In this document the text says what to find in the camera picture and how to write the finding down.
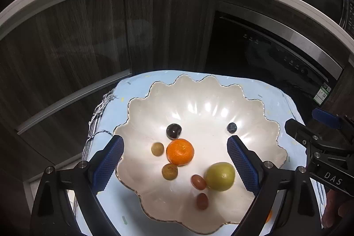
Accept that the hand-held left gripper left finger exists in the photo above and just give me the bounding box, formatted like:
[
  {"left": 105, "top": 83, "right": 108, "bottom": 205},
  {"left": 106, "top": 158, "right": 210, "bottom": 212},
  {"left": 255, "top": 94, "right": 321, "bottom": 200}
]
[{"left": 30, "top": 135, "right": 125, "bottom": 236}]

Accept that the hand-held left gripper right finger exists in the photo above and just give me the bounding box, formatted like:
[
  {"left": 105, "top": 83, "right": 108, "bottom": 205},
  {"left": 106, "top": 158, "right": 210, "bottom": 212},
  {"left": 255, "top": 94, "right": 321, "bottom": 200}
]
[{"left": 227, "top": 135, "right": 323, "bottom": 236}]

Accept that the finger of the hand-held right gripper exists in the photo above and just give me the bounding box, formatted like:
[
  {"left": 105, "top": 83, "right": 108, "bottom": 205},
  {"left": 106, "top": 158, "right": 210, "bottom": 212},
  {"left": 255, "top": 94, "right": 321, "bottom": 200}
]
[
  {"left": 285, "top": 118, "right": 321, "bottom": 148},
  {"left": 312, "top": 108, "right": 354, "bottom": 131}
]

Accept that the red grape tomato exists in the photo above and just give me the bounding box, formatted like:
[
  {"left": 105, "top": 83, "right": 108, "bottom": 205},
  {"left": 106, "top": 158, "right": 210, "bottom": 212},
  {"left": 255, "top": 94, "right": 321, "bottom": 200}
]
[
  {"left": 191, "top": 174, "right": 207, "bottom": 190},
  {"left": 196, "top": 193, "right": 209, "bottom": 210}
]

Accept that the brown longan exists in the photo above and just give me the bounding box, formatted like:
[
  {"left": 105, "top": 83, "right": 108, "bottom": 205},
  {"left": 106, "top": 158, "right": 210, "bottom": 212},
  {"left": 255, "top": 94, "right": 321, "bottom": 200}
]
[
  {"left": 162, "top": 163, "right": 178, "bottom": 180},
  {"left": 151, "top": 142, "right": 165, "bottom": 157}
]

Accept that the orange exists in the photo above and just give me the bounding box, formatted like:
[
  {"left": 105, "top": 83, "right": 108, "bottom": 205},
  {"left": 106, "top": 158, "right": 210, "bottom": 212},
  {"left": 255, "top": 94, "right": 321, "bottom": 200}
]
[{"left": 166, "top": 139, "right": 194, "bottom": 166}]

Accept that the white scalloped bowl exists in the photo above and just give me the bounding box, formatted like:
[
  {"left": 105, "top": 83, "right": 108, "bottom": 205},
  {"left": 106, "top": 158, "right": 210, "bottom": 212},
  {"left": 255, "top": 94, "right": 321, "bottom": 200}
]
[{"left": 113, "top": 74, "right": 288, "bottom": 234}]

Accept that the dark purple plum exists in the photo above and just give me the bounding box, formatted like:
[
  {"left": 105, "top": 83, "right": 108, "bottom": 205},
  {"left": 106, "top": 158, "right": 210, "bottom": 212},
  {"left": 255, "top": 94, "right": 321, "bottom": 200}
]
[{"left": 166, "top": 123, "right": 182, "bottom": 140}]

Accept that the person's right hand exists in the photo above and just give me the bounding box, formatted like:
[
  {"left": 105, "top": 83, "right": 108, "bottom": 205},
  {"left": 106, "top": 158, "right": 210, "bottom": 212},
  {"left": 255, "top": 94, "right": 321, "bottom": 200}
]
[{"left": 321, "top": 188, "right": 354, "bottom": 229}]

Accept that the green white sticker label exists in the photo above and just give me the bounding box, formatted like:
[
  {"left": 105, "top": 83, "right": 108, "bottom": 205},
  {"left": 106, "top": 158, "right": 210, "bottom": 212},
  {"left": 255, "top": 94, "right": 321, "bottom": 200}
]
[{"left": 313, "top": 83, "right": 332, "bottom": 104}]

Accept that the green round fruit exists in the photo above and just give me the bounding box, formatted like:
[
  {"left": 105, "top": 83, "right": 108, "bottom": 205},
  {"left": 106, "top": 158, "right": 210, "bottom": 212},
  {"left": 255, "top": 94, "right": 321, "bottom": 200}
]
[{"left": 205, "top": 162, "right": 236, "bottom": 192}]

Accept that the dark wood cabinet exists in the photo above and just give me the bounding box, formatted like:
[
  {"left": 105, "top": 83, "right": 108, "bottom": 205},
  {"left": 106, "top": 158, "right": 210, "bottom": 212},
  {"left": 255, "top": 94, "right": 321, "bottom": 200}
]
[
  {"left": 0, "top": 0, "right": 216, "bottom": 170},
  {"left": 326, "top": 67, "right": 354, "bottom": 120}
]

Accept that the light blue patterned cloth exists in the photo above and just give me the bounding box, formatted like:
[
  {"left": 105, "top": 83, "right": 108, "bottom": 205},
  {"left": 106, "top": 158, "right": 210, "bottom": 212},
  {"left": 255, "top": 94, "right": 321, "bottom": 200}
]
[{"left": 73, "top": 70, "right": 325, "bottom": 236}]

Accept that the black built-in dishwasher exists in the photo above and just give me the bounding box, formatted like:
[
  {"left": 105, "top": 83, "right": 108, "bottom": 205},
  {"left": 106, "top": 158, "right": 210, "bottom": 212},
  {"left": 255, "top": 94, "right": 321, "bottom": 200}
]
[{"left": 205, "top": 11, "right": 345, "bottom": 115}]

